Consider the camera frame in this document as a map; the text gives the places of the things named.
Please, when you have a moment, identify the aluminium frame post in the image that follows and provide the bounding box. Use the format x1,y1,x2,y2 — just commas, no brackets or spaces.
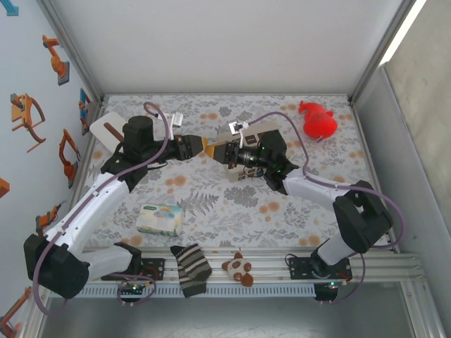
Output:
37,0,105,106
348,0,419,106

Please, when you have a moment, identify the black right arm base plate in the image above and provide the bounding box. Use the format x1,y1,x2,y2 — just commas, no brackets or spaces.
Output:
288,256,353,281

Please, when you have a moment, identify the striped dark sock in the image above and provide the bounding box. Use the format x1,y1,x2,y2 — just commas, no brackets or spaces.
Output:
170,243,214,299

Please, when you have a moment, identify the aluminium rail frame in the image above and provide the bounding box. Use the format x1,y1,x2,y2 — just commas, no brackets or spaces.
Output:
35,246,427,284

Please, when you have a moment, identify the white tissue box brown slot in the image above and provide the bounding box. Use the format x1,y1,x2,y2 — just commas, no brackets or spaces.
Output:
89,111,128,153

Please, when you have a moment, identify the small control board with LEDs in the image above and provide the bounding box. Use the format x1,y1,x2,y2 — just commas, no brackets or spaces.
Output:
315,280,341,302
118,281,149,295

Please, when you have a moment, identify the blue orange post sticker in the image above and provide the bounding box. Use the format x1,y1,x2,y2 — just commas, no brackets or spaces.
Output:
78,87,92,137

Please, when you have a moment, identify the white slotted cable duct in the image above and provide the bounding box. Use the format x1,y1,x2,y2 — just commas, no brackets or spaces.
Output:
47,284,317,299

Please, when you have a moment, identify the red soft toy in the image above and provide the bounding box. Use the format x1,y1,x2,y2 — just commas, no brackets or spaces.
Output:
298,100,339,142

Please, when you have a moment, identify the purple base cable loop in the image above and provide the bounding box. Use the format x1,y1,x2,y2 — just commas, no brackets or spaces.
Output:
117,273,158,308

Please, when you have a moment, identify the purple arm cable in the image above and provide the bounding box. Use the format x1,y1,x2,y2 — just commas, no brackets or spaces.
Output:
245,111,406,306
32,101,177,318

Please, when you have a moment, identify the pastel tissue pack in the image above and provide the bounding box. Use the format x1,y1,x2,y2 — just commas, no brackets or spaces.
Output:
135,204,185,236

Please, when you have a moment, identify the brown white panda plush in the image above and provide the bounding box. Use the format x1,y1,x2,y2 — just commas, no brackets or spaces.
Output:
221,251,254,287

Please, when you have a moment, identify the beige box with brown squares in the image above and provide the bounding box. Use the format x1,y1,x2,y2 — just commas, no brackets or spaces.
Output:
215,121,279,184

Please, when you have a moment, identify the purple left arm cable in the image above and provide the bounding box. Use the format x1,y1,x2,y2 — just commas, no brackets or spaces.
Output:
32,101,177,318

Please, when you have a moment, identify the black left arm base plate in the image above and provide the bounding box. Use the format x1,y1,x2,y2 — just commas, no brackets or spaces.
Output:
101,258,166,282

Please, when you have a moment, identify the orange gripper sticker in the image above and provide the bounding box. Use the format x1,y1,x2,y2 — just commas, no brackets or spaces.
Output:
9,93,47,153

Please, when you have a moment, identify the floral table mat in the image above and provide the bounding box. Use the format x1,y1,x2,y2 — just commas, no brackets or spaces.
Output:
68,94,399,249

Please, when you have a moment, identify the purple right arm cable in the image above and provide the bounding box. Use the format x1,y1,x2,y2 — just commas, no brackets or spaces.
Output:
245,111,406,306

